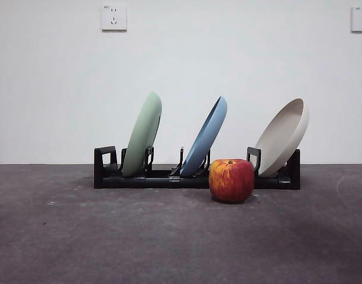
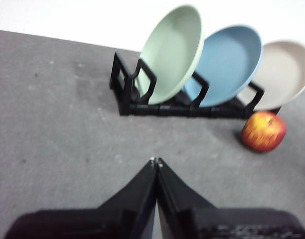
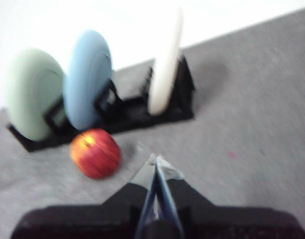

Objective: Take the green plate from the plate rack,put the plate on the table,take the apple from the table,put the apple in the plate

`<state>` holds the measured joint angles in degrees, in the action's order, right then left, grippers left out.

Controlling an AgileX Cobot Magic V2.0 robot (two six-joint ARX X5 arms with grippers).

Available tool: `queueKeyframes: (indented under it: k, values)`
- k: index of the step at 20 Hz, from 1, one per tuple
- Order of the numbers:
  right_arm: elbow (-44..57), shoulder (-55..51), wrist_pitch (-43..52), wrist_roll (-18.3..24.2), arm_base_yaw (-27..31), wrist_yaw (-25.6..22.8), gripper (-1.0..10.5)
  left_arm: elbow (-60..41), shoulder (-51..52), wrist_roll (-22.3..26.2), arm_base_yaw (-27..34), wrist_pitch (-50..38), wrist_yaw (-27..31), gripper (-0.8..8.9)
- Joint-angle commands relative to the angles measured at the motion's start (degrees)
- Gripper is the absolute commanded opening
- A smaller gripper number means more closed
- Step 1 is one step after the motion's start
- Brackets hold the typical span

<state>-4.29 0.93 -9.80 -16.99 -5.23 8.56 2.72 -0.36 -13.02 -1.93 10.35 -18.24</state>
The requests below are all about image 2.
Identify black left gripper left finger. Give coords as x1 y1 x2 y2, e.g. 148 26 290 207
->
2 157 158 239

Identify blue plate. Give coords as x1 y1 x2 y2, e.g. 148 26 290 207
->
183 24 264 108

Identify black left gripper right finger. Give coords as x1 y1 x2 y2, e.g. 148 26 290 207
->
156 156 305 239

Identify red yellow apple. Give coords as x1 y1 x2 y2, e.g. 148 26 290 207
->
240 111 287 153

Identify green plate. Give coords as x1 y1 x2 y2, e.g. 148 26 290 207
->
134 4 205 105

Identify black plate rack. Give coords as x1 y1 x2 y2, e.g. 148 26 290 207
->
109 51 283 118

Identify beige plate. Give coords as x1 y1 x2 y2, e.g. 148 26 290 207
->
238 41 305 111

